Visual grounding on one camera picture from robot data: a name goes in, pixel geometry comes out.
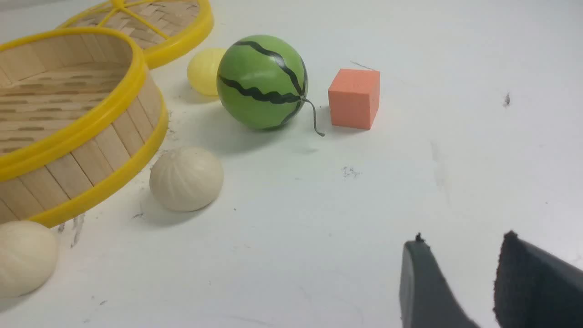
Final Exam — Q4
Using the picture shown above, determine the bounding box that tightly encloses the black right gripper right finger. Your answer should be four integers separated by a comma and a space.
493, 231, 583, 328

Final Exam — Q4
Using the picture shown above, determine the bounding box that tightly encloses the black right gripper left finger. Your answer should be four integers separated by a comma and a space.
399, 233, 478, 328

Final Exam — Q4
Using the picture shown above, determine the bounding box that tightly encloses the white bun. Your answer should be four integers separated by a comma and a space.
148, 147, 225, 212
0, 220, 59, 299

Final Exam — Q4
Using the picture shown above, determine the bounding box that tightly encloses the yellow bun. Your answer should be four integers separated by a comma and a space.
187, 48, 226, 96

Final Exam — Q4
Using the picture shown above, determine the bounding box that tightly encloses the white bun front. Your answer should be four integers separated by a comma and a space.
0, 220, 59, 299

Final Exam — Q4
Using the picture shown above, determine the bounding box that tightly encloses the woven bamboo steamer lid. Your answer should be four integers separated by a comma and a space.
59, 0, 214, 69

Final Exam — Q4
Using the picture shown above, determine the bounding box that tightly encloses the bamboo steamer tray yellow rim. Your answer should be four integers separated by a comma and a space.
0, 27, 169, 228

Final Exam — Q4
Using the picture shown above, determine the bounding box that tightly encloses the orange foam cube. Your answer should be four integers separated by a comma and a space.
327, 68, 380, 129

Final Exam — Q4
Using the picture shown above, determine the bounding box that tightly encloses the green toy watermelon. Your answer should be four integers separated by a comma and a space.
216, 35, 309, 130

